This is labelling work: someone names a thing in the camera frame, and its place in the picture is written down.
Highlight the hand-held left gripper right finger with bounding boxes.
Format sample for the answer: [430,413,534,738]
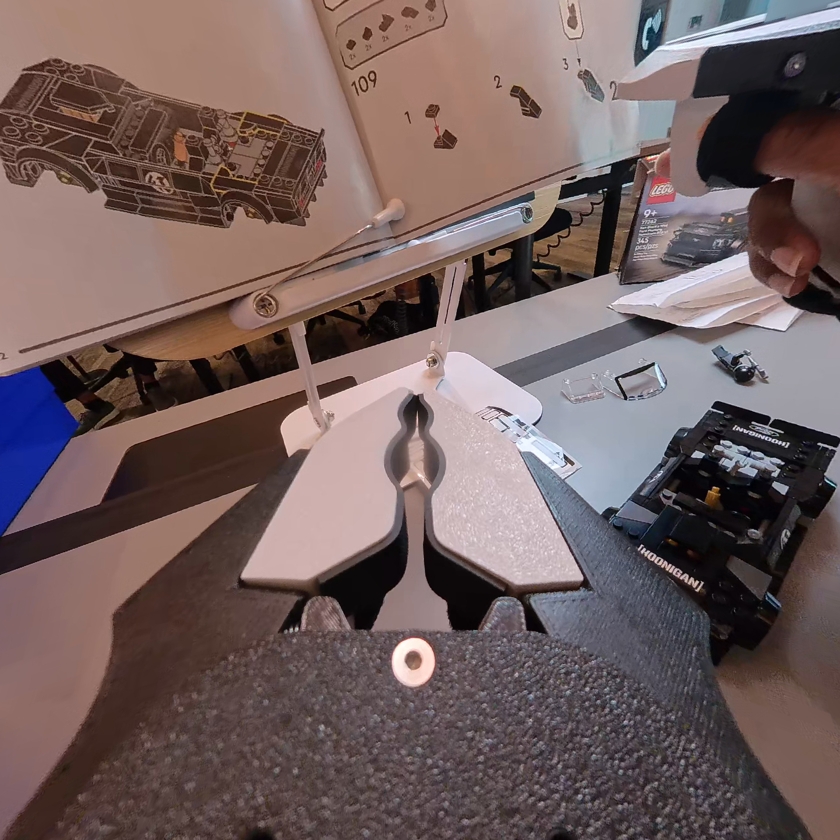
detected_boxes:
[415,389,588,628]

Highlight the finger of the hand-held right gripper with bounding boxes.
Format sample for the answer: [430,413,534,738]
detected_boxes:
[613,46,720,103]

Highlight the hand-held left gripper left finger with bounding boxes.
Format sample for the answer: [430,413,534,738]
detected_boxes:
[241,389,421,628]

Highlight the lego set box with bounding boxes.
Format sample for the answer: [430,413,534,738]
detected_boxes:
[617,155,756,283]

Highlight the clear lego windshield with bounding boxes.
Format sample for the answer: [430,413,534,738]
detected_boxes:
[607,361,668,401]

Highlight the black lego car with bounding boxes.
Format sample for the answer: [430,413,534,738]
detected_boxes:
[607,401,840,657]

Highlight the black lego axle assembly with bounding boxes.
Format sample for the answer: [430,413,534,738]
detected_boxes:
[713,344,770,384]

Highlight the lego instruction booklet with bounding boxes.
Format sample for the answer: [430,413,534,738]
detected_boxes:
[0,0,657,382]

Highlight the sticker sheet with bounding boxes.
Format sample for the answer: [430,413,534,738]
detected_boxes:
[476,405,580,479]

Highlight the white booklet stand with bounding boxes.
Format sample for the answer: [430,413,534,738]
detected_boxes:
[230,197,546,460]

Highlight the white paper bags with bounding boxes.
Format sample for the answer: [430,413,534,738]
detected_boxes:
[608,250,804,332]

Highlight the blue storage bin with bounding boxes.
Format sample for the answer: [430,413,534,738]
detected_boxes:
[0,365,80,532]

